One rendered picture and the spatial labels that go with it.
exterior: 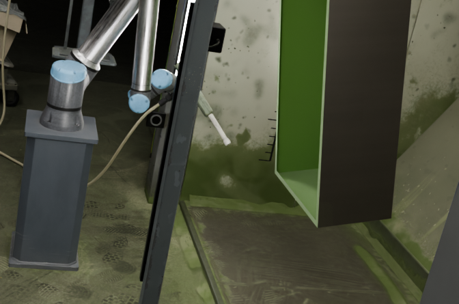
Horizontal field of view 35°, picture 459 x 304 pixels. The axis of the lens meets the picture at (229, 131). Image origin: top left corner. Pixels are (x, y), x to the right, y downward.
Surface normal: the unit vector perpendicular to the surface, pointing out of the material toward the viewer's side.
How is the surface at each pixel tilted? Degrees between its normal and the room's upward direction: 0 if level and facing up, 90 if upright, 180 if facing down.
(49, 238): 91
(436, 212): 57
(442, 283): 90
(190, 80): 90
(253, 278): 0
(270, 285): 0
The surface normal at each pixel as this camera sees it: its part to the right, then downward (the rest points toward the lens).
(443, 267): -0.95, -0.11
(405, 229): -0.69, -0.61
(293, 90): 0.25, 0.34
